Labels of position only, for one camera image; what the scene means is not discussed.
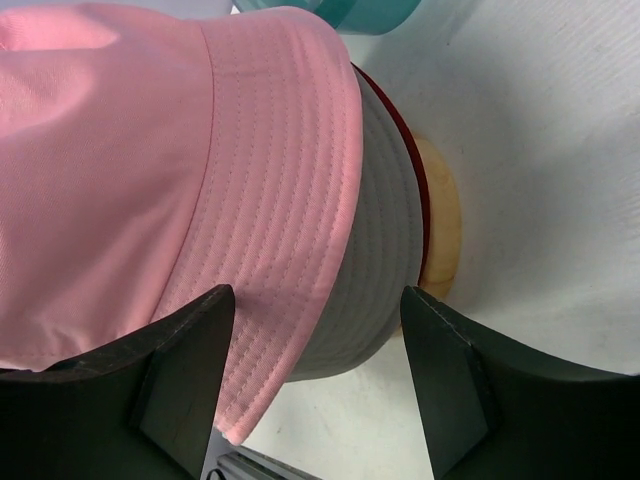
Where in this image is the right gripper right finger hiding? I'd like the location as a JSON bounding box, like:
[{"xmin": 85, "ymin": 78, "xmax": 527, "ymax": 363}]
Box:
[{"xmin": 401, "ymin": 287, "xmax": 639, "ymax": 479}]

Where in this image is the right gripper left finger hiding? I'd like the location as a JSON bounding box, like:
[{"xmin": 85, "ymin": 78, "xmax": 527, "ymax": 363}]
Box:
[{"xmin": 1, "ymin": 285, "xmax": 235, "ymax": 479}]

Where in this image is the grey bucket hat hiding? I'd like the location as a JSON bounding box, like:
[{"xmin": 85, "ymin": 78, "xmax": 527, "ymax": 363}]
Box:
[{"xmin": 289, "ymin": 72, "xmax": 417, "ymax": 382}]

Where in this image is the dark red cap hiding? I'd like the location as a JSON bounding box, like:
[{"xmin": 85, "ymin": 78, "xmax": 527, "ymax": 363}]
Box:
[{"xmin": 353, "ymin": 65, "xmax": 431, "ymax": 284}]

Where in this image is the wooden egg-shaped hat stand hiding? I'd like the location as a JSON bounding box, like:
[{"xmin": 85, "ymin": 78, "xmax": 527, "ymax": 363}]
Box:
[{"xmin": 392, "ymin": 136, "xmax": 462, "ymax": 300}]

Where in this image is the teal transparent plastic tray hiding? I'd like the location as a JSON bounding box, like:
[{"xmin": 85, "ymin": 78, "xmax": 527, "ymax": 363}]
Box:
[{"xmin": 233, "ymin": 0, "xmax": 421, "ymax": 35}]

